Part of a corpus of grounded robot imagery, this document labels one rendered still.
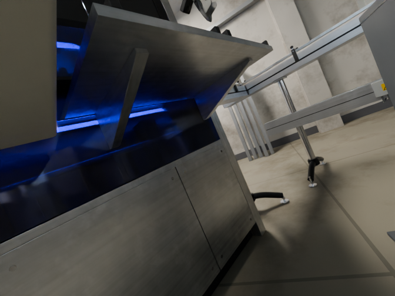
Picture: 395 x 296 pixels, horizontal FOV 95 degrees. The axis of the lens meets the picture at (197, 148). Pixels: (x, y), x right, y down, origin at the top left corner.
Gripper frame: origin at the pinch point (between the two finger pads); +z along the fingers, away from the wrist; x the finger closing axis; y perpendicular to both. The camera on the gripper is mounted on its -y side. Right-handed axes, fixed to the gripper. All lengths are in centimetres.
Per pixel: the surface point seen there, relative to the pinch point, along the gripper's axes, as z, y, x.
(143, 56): 25, 8, -48
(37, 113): 32, 3, -68
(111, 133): 33, -18, -50
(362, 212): 110, 18, 32
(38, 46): 32, 19, -68
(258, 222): 102, -25, 9
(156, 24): 23, 15, -48
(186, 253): 83, -25, -39
